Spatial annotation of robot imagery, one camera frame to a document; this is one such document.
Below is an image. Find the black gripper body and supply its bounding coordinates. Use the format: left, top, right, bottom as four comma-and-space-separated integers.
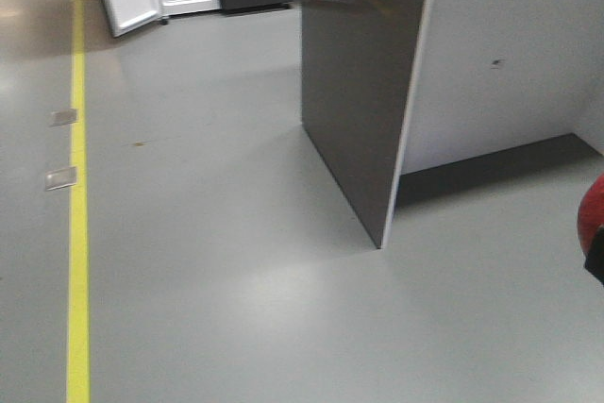
584, 226, 604, 284

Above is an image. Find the red apple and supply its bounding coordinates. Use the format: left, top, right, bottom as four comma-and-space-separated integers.
577, 175, 603, 256

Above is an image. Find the yellow floor tape line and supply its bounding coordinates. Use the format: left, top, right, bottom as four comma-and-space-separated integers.
66, 0, 91, 402

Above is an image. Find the metal floor plate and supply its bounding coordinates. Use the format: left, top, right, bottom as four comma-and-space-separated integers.
50, 108, 78, 127
44, 166, 77, 192

